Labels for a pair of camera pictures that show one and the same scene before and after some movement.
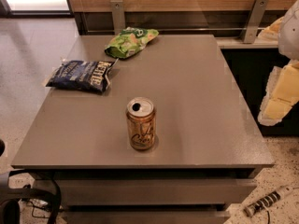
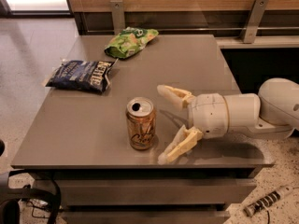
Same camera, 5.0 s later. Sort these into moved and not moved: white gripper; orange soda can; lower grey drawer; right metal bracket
Moved: white gripper
Not moved: right metal bracket; lower grey drawer; orange soda can
